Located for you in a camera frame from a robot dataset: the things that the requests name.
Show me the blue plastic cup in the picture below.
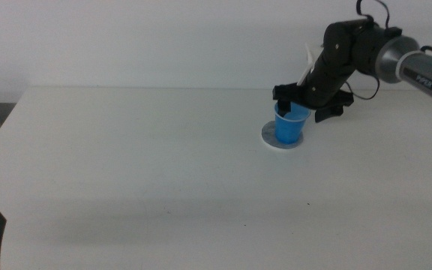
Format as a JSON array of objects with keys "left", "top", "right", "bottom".
[{"left": 273, "top": 101, "right": 312, "bottom": 146}]

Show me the round grey cup mat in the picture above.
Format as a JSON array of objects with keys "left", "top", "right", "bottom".
[{"left": 260, "top": 120, "right": 305, "bottom": 151}]

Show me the thin black cable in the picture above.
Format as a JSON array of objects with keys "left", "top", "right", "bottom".
[{"left": 345, "top": 76, "right": 382, "bottom": 101}]

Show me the thick black cable loop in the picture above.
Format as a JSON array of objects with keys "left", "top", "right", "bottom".
[{"left": 355, "top": 0, "right": 391, "bottom": 30}]

